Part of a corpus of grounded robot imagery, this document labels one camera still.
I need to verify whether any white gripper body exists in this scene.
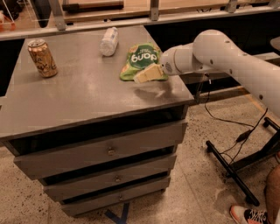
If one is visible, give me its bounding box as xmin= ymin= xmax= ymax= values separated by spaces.
xmin=159 ymin=48 xmax=177 ymax=75

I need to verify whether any green rice chip bag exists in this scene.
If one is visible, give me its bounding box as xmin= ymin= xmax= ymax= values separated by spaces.
xmin=120 ymin=43 xmax=168 ymax=81

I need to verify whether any black metal stand base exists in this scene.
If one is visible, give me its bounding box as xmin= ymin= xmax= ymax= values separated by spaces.
xmin=206 ymin=117 xmax=280 ymax=207

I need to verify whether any middle grey drawer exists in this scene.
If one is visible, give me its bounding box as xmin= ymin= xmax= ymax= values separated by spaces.
xmin=43 ymin=154 xmax=176 ymax=201

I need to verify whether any blue tape cross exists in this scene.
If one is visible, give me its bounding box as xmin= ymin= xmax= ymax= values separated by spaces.
xmin=104 ymin=202 xmax=130 ymax=224

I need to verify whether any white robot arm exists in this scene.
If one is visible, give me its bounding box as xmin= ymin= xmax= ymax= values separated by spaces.
xmin=134 ymin=30 xmax=280 ymax=116

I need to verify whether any bottom grey drawer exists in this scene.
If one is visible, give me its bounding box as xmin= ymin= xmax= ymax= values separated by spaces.
xmin=61 ymin=176 xmax=171 ymax=216

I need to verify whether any metal railing frame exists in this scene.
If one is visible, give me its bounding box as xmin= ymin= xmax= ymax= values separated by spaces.
xmin=0 ymin=0 xmax=280 ymax=41

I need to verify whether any grey drawer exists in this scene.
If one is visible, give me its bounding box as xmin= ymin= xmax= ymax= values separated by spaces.
xmin=14 ymin=120 xmax=186 ymax=179
xmin=61 ymin=176 xmax=171 ymax=216
xmin=43 ymin=154 xmax=176 ymax=201

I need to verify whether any clear plastic water bottle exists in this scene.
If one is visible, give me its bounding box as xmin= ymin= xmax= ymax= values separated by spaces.
xmin=100 ymin=27 xmax=118 ymax=57

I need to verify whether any person's sneaker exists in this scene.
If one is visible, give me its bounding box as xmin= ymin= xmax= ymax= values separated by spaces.
xmin=229 ymin=206 xmax=270 ymax=224

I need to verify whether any person's leg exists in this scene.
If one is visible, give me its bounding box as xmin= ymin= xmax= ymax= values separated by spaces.
xmin=265 ymin=164 xmax=280 ymax=224

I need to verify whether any grey drawer cabinet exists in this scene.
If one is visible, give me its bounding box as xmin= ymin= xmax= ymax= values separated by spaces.
xmin=0 ymin=26 xmax=192 ymax=206

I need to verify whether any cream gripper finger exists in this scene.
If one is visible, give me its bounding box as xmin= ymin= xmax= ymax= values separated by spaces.
xmin=134 ymin=64 xmax=164 ymax=83

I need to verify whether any orange soda can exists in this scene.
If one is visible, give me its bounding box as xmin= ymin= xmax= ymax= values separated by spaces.
xmin=28 ymin=38 xmax=58 ymax=78

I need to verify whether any top grey drawer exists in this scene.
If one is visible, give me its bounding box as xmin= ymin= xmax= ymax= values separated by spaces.
xmin=14 ymin=120 xmax=186 ymax=179

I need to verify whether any black cable on floor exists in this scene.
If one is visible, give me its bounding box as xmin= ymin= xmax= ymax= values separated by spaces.
xmin=203 ymin=73 xmax=270 ymax=165

